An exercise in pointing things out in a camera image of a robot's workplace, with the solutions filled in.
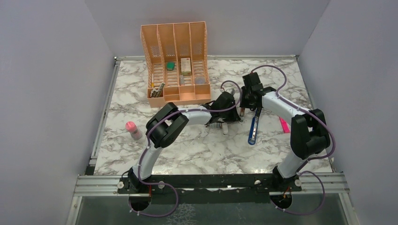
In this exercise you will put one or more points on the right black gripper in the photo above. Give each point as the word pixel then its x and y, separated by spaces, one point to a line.
pixel 242 103

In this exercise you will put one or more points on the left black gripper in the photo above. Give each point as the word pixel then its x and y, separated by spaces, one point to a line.
pixel 233 117

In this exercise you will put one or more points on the blue stapler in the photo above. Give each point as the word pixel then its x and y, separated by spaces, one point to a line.
pixel 254 127

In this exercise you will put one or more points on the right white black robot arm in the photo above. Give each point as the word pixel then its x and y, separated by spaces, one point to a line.
pixel 308 135

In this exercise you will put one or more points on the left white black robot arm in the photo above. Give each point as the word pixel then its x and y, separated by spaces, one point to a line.
pixel 168 123

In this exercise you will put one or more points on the clear round lid in organizer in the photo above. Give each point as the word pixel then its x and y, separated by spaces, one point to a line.
pixel 199 80

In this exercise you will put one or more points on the pink highlighter marker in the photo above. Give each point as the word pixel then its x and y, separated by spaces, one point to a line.
pixel 284 125

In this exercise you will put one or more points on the white green box in organizer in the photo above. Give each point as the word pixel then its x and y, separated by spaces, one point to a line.
pixel 185 66

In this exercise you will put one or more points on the green object in organizer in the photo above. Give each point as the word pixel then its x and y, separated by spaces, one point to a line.
pixel 170 66

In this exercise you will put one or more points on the orange plastic desk organizer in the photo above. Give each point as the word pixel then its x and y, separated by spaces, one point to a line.
pixel 171 42

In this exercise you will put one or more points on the black white item in organizer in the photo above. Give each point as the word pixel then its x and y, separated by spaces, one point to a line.
pixel 156 92

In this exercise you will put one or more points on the pink round cap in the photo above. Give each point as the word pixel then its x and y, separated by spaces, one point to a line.
pixel 134 131

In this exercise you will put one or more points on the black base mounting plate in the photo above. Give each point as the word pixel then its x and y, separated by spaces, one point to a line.
pixel 203 189

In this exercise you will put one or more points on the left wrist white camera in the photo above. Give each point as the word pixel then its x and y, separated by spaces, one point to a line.
pixel 230 91

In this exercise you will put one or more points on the aluminium frame rail front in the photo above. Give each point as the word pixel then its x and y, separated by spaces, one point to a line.
pixel 334 183

